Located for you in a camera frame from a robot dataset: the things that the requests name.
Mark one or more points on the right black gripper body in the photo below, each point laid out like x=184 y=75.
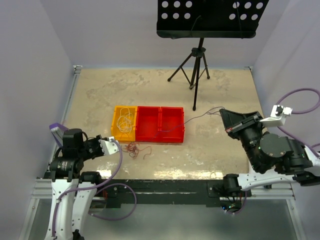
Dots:
x=247 y=131

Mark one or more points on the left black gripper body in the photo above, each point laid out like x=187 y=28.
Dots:
x=92 y=147

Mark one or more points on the yellow plastic bin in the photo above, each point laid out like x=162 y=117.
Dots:
x=123 y=127

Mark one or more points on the red double compartment bin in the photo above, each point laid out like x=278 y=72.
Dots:
x=160 y=124

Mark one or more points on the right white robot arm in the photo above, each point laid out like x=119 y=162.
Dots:
x=274 y=159

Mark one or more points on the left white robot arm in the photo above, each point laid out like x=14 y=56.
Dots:
x=72 y=189

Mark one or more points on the purple holder block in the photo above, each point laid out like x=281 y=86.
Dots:
x=57 y=130

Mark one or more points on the black music stand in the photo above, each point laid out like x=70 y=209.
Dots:
x=214 y=19

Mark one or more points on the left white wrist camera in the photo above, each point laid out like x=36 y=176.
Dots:
x=109 y=146

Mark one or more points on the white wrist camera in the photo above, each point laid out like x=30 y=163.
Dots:
x=109 y=146
x=277 y=117

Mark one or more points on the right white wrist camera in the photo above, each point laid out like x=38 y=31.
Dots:
x=277 y=117

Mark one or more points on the aluminium front rail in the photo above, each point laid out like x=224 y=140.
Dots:
x=43 y=190

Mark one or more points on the aluminium rail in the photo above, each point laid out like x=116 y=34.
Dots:
x=43 y=190
x=76 y=74

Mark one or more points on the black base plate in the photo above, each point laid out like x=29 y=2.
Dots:
x=169 y=192

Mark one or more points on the aluminium left rail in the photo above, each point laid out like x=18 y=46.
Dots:
x=76 y=74

